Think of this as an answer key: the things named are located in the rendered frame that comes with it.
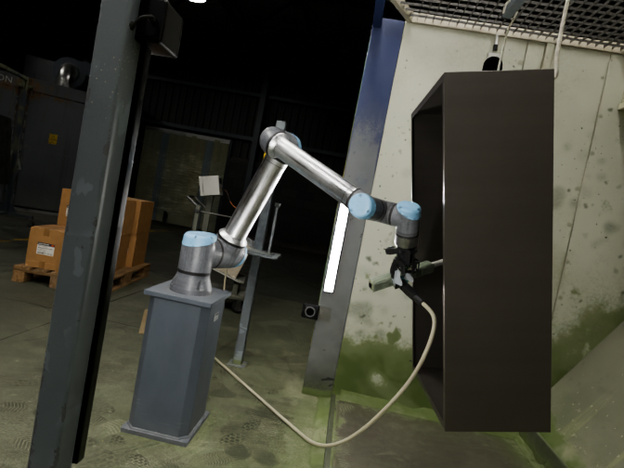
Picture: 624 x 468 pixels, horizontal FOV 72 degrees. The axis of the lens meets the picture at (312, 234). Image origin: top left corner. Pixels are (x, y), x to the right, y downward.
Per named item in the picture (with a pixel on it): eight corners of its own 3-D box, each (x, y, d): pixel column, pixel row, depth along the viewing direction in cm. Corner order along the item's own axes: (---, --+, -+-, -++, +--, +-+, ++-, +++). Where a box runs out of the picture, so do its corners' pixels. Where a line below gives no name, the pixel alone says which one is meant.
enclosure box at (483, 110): (487, 368, 203) (487, 111, 198) (551, 432, 144) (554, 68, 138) (411, 368, 205) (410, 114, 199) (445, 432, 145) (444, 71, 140)
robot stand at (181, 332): (119, 431, 188) (143, 289, 184) (151, 401, 218) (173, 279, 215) (186, 448, 185) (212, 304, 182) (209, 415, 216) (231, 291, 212)
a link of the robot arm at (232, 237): (196, 255, 211) (269, 120, 191) (221, 256, 226) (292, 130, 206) (214, 275, 204) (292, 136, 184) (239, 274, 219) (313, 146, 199)
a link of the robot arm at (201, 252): (170, 266, 195) (176, 227, 194) (198, 266, 210) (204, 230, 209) (193, 274, 187) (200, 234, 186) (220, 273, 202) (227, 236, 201)
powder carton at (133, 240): (119, 258, 498) (123, 227, 496) (144, 263, 499) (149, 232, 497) (104, 262, 460) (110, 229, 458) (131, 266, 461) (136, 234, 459)
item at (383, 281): (397, 307, 162) (365, 276, 179) (396, 318, 164) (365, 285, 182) (494, 273, 179) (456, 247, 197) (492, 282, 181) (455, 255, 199)
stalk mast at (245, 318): (242, 363, 292) (287, 123, 283) (240, 366, 286) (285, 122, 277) (234, 361, 292) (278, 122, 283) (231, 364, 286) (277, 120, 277)
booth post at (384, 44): (305, 382, 280) (372, 30, 267) (331, 388, 278) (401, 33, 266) (301, 393, 262) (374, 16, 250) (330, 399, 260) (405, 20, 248)
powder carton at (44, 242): (47, 260, 421) (54, 224, 419) (78, 265, 423) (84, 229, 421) (24, 266, 383) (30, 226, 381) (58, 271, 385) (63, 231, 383)
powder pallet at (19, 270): (80, 263, 499) (82, 251, 498) (149, 275, 502) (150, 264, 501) (11, 280, 379) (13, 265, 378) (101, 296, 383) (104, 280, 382)
